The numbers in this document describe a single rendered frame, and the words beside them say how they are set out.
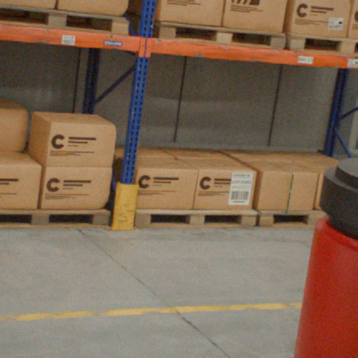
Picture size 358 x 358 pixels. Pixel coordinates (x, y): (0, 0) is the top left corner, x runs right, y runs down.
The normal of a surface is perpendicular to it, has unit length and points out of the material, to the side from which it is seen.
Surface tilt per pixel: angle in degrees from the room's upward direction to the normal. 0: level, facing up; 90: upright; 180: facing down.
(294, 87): 90
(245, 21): 93
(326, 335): 90
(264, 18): 92
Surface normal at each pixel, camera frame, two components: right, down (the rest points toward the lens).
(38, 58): 0.44, 0.26
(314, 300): -0.95, -0.06
